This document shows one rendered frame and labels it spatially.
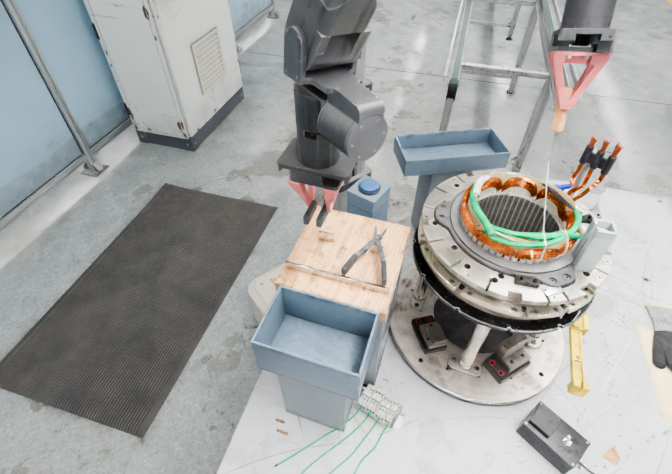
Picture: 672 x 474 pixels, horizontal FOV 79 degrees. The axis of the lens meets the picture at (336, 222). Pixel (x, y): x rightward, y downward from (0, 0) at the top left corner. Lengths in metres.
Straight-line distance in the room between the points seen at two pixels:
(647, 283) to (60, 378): 2.04
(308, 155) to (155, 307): 1.63
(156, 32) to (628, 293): 2.42
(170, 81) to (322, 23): 2.33
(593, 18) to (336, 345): 0.58
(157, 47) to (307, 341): 2.20
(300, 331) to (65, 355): 1.51
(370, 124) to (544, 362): 0.70
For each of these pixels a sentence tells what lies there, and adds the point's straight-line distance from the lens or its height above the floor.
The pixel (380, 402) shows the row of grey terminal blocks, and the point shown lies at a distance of 0.86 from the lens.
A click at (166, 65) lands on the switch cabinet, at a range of 2.70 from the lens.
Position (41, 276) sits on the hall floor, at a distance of 2.50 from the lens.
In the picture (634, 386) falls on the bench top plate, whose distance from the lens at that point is 1.09.
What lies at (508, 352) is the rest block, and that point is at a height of 0.86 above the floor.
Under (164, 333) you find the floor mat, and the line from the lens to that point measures 1.98.
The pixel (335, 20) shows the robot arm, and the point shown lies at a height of 1.47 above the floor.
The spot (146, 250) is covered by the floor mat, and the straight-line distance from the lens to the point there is 2.34.
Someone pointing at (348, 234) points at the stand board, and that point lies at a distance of 0.75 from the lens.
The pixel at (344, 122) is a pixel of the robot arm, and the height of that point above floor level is 1.38.
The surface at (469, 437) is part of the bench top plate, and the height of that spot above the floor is 0.78.
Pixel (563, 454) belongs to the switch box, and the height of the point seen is 0.83.
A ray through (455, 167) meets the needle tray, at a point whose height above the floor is 1.04.
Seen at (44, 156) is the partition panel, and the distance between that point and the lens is 2.81.
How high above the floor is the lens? 1.61
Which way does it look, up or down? 45 degrees down
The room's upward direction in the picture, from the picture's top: straight up
